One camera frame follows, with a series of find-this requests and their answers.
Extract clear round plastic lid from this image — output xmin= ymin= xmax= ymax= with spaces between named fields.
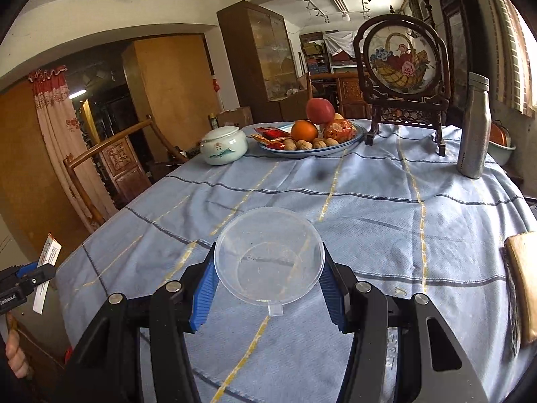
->
xmin=214 ymin=207 xmax=325 ymax=317

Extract person's left hand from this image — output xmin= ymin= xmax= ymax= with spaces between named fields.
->
xmin=5 ymin=329 xmax=30 ymax=378

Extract light blue checked tablecloth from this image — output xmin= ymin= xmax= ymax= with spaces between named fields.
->
xmin=56 ymin=125 xmax=536 ymax=402

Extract wooden armchair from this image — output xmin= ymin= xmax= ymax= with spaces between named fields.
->
xmin=63 ymin=115 xmax=188 ymax=226

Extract white ceramic lidded jar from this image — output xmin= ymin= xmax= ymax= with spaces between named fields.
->
xmin=200 ymin=126 xmax=248 ymax=166

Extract red netted pomegranate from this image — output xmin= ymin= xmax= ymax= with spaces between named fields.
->
xmin=323 ymin=118 xmax=358 ymax=144

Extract blue fruit plate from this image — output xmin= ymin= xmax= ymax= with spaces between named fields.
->
xmin=256 ymin=120 xmax=366 ymax=158

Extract orange fruit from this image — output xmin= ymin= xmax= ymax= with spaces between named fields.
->
xmin=290 ymin=120 xmax=319 ymax=142

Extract red snack packets on plate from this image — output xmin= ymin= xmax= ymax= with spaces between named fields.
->
xmin=250 ymin=127 xmax=290 ymax=150

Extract red apple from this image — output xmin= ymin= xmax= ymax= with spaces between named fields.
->
xmin=306 ymin=97 xmax=335 ymax=125

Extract pink floral curtain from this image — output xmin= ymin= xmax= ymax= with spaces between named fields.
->
xmin=28 ymin=66 xmax=117 ymax=232

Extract cardboard box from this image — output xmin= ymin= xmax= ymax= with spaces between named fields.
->
xmin=216 ymin=106 xmax=254 ymax=128

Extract tan leather wallet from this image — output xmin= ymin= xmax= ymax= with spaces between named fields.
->
xmin=504 ymin=231 xmax=536 ymax=345

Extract silver metal bottle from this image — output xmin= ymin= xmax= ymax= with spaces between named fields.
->
xmin=457 ymin=72 xmax=491 ymax=179

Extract light wooden wardrobe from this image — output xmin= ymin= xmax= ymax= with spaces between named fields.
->
xmin=122 ymin=35 xmax=220 ymax=151

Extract basin with orange plates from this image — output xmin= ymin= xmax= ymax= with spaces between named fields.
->
xmin=488 ymin=121 xmax=516 ymax=166

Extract round embroidered table screen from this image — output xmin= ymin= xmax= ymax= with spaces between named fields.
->
xmin=353 ymin=14 xmax=451 ymax=156

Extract glass door wooden cabinet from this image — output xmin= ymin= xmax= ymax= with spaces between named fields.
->
xmin=217 ymin=1 xmax=308 ymax=123

